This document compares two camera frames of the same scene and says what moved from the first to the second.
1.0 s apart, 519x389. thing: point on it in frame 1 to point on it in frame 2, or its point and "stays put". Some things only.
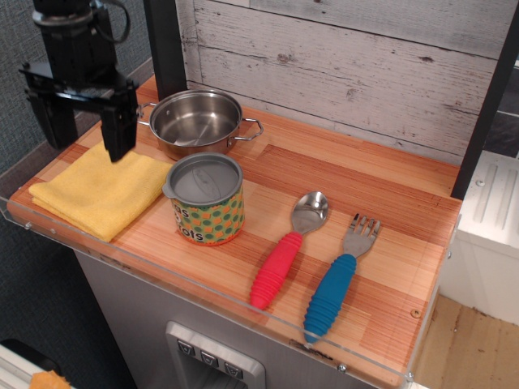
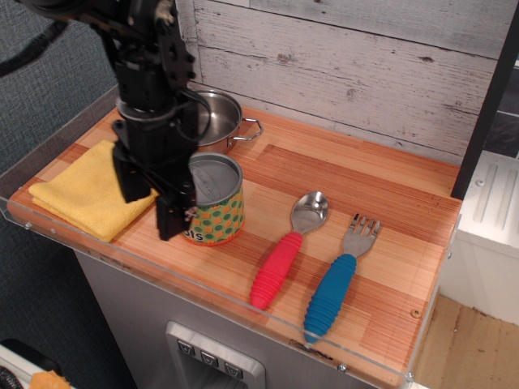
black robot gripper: [83, 70] to [162, 122]
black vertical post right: [482, 131] stays put
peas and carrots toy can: [207, 192] stays put
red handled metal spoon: [309, 211] stays put
